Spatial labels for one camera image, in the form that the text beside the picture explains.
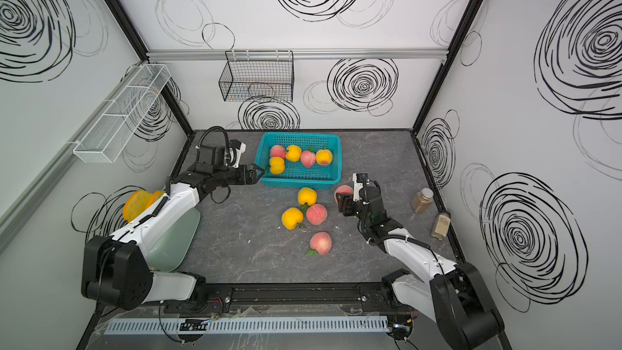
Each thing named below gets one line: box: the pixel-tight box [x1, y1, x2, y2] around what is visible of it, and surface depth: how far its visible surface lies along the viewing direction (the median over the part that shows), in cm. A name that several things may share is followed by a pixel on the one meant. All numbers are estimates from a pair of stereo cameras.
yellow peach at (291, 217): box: [281, 207, 304, 231], surface depth 88 cm
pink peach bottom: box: [309, 231, 333, 256], surface depth 81 cm
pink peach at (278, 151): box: [269, 144, 286, 160], surface depth 107 cm
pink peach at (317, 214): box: [306, 203, 329, 226], surface depth 88 cm
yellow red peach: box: [315, 149, 333, 167], surface depth 107 cm
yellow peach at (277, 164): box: [268, 155, 286, 175], surface depth 103 cm
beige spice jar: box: [430, 211, 452, 241], surface depth 88 cm
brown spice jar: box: [411, 187, 435, 214], surface depth 89 cm
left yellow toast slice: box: [123, 189, 153, 223], surface depth 72 cm
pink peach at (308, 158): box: [300, 150, 316, 168], surface depth 105 cm
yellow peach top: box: [297, 187, 318, 206], surface depth 94 cm
